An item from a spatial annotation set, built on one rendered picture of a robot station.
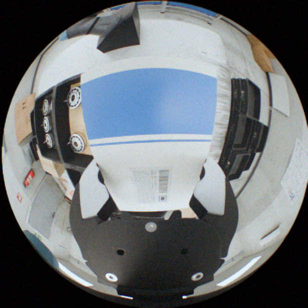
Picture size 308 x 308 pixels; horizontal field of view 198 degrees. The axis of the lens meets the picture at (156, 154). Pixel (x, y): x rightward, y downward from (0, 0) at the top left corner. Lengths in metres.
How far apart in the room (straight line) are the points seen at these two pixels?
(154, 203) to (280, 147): 2.89
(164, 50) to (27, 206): 3.64
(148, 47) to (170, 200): 0.62
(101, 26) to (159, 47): 0.34
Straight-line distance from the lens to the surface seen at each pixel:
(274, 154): 2.99
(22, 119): 3.11
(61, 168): 0.94
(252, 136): 1.47
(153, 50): 0.60
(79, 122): 0.52
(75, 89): 0.49
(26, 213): 3.42
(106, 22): 0.48
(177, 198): 0.15
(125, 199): 0.15
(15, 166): 3.17
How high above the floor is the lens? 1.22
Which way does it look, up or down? 58 degrees down
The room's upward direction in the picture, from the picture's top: 175 degrees clockwise
